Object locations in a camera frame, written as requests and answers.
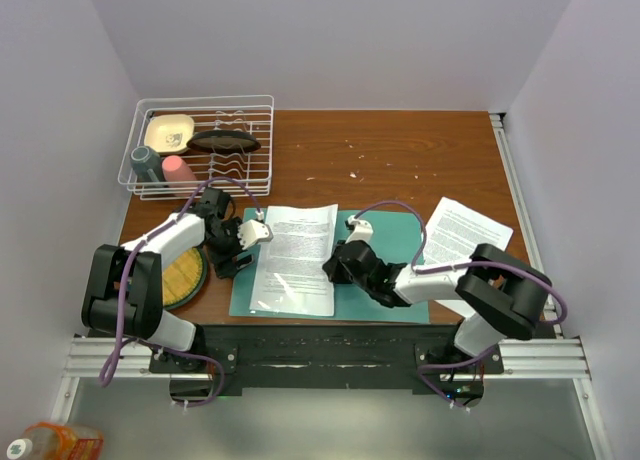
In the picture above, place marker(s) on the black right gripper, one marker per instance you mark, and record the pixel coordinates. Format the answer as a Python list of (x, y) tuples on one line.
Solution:
[(331, 267)]

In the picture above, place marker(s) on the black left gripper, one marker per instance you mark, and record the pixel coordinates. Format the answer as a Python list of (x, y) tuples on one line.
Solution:
[(224, 265)]

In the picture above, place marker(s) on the printed white paper sheet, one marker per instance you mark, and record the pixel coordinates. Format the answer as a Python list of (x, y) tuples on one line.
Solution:
[(289, 276)]

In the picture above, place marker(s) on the teal paper folder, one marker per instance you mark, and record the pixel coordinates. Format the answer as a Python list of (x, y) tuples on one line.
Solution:
[(396, 238)]

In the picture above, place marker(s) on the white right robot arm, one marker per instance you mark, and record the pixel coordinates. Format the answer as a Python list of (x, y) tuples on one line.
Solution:
[(507, 297)]

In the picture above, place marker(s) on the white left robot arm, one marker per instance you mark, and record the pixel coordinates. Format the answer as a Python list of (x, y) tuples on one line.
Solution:
[(124, 293)]

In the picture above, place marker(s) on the round green yellow plate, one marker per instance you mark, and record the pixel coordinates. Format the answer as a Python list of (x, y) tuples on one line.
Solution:
[(184, 278)]

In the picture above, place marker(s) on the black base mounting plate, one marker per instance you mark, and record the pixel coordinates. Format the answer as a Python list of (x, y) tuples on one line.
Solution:
[(374, 356)]

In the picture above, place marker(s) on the pink cup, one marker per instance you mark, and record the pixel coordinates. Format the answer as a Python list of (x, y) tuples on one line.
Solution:
[(179, 177)]

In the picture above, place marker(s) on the dark brown oval plate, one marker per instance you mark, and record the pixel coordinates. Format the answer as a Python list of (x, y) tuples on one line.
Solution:
[(223, 142)]

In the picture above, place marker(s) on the grey cup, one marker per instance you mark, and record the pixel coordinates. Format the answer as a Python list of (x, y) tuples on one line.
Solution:
[(147, 165)]

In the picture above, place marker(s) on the cream square dish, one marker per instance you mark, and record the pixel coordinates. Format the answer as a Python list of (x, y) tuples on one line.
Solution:
[(169, 134)]

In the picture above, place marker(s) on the orange drink bottle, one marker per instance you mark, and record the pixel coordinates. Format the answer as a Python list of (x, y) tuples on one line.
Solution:
[(46, 440)]

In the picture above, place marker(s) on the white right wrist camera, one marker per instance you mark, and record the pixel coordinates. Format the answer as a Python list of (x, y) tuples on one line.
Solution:
[(359, 229)]

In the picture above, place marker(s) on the white wire dish rack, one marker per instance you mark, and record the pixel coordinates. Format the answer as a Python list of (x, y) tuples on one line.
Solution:
[(254, 114)]

